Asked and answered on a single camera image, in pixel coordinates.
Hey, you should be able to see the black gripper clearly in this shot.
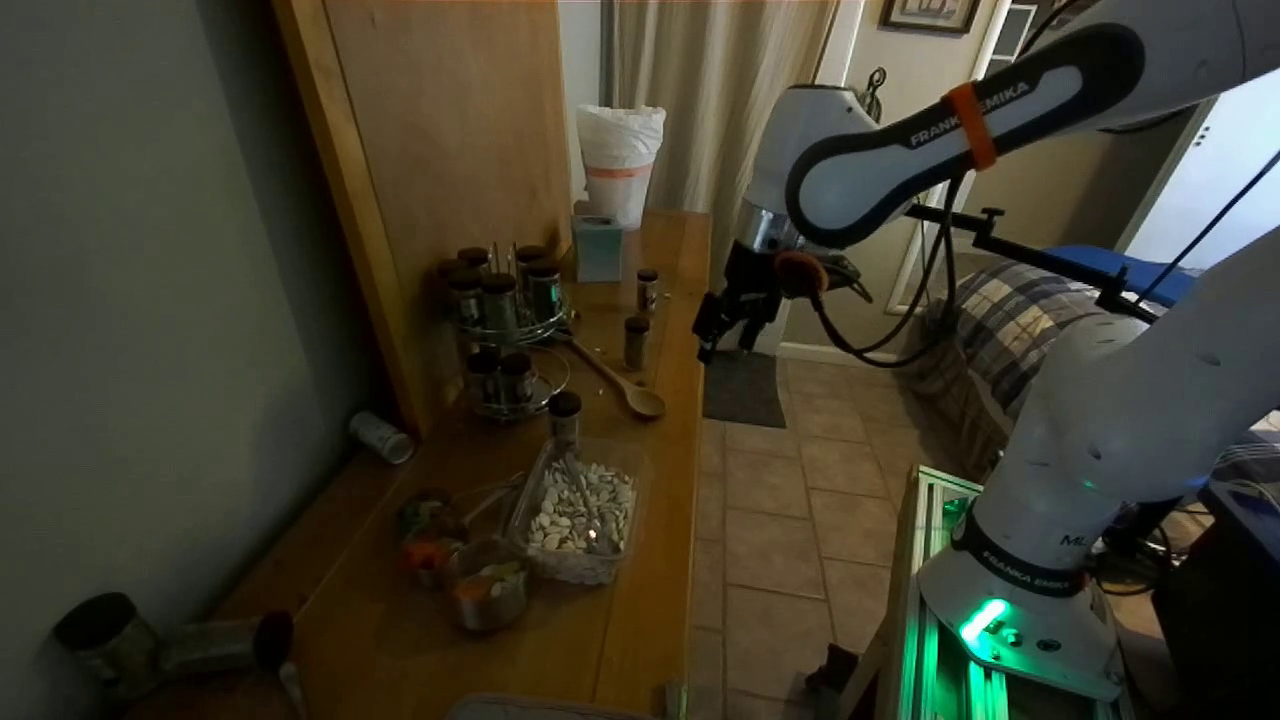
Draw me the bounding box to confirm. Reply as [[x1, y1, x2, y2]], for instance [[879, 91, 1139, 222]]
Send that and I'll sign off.
[[688, 243, 802, 359]]

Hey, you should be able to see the small black floor object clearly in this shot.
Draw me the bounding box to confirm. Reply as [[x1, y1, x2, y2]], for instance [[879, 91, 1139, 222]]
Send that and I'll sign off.
[[800, 641, 865, 709]]

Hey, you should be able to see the blue tissue box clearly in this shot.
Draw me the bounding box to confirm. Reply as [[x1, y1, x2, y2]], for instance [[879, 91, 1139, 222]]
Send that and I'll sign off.
[[571, 215, 627, 283]]

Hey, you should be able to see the wooden spoon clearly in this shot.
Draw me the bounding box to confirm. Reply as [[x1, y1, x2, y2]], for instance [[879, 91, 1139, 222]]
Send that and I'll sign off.
[[563, 334, 667, 424]]

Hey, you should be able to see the framed wall picture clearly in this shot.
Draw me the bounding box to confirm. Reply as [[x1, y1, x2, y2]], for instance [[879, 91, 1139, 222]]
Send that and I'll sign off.
[[874, 0, 985, 41]]

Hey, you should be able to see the silver spice jar stand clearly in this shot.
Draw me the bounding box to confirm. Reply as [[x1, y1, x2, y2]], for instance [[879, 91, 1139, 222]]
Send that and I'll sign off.
[[435, 241, 581, 430]]

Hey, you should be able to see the dark metal tube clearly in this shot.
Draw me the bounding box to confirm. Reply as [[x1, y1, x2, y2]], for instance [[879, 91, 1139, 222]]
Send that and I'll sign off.
[[157, 610, 300, 690]]

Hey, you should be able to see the bag of colourful items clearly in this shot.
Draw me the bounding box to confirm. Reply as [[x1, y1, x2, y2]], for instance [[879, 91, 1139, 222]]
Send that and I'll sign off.
[[393, 490, 471, 593]]

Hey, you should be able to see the black cabinet box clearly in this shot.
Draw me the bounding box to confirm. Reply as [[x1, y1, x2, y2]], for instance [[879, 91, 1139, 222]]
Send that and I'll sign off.
[[1150, 478, 1280, 720]]

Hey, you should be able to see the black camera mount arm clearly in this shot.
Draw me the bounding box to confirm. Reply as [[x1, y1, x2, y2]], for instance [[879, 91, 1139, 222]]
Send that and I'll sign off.
[[904, 197, 1177, 324]]

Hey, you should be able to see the dark door mat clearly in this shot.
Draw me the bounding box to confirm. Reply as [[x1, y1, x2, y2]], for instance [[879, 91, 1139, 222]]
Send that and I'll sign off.
[[699, 349, 792, 433]]

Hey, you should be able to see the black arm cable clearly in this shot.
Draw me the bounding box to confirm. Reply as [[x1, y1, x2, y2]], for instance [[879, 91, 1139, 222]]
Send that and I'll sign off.
[[794, 165, 976, 377]]

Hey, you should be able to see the plaid bedding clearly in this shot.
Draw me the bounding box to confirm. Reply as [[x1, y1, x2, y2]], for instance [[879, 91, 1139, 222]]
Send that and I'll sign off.
[[892, 255, 1157, 478]]

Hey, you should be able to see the small lying cylinder can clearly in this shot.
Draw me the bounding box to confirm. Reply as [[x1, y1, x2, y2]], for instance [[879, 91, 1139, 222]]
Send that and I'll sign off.
[[341, 405, 418, 470]]

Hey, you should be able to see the bag of white pieces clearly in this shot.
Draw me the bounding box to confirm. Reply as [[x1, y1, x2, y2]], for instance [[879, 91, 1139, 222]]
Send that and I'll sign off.
[[511, 448, 640, 593]]

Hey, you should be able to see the plywood board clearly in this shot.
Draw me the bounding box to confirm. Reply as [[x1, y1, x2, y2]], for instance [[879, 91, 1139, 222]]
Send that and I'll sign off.
[[270, 0, 581, 441]]

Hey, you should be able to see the orange cable strap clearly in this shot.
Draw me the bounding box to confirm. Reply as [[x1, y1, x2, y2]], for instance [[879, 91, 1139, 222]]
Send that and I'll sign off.
[[945, 82, 1002, 171]]

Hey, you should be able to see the wooden dresser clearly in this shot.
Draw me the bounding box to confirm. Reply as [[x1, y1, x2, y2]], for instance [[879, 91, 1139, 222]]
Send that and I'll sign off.
[[124, 210, 714, 720]]

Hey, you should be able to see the small glass jar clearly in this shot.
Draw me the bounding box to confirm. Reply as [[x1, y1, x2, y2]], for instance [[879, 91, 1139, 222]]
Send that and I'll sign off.
[[439, 531, 537, 641]]

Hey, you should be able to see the blue cushion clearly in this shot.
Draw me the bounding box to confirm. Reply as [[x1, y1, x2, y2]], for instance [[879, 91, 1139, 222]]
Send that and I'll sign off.
[[1044, 241, 1198, 312]]

